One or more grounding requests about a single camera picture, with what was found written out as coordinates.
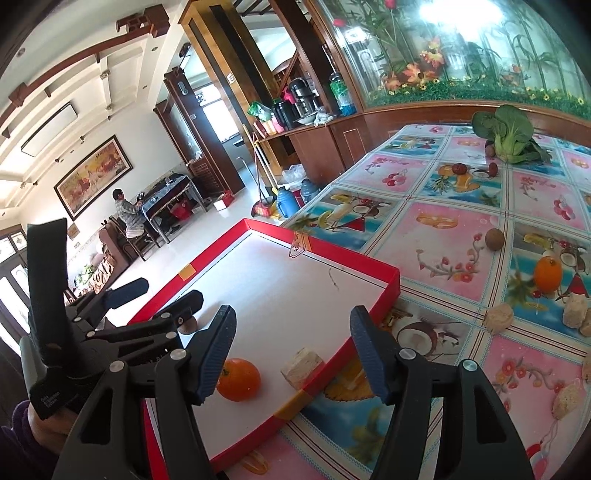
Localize black and silver thermos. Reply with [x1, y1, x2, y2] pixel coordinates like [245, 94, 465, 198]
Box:
[288, 79, 319, 118]

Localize yellow handled broom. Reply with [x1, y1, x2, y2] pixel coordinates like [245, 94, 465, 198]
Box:
[242, 124, 278, 219]

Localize blue water bottle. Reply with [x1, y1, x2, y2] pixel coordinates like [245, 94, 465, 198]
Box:
[329, 74, 356, 117]

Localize wooden sideboard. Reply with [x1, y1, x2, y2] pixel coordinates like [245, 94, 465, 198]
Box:
[252, 113, 370, 185]

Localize flower print glass partition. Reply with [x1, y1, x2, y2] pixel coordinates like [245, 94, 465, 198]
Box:
[307, 0, 591, 112]

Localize blue thermos jug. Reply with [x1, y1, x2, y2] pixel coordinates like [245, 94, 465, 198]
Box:
[276, 187, 301, 219]

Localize brown sofa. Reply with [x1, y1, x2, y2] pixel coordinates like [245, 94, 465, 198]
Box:
[76, 226, 130, 296]

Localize red shallow box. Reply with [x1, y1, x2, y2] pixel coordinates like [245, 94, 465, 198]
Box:
[127, 218, 402, 480]

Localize person's left hand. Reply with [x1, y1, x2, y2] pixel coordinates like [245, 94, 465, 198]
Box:
[28, 408, 71, 459]

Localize framed wall painting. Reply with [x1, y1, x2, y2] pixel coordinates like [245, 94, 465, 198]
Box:
[54, 135, 134, 221]

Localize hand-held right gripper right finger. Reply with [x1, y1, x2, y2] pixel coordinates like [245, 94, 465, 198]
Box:
[349, 305, 539, 480]

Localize person's left forearm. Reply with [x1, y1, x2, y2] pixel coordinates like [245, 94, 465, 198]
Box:
[0, 399, 52, 480]

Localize rectangular ceiling light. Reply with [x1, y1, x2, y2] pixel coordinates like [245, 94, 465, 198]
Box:
[21, 102, 78, 158]

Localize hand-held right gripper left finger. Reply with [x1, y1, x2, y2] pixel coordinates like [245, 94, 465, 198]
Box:
[51, 305, 238, 480]

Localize orange tomato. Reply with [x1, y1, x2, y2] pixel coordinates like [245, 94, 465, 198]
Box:
[216, 358, 262, 402]

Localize green bok choy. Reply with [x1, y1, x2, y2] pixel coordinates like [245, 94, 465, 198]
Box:
[471, 104, 552, 163]

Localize orange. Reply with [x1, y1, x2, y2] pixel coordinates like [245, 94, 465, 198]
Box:
[534, 256, 564, 292]

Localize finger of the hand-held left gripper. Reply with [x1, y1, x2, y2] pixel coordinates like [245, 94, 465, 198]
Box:
[128, 290, 205, 336]
[68, 278, 150, 325]

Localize dining table with cloth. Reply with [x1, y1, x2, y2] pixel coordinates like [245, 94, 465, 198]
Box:
[139, 175, 208, 232]

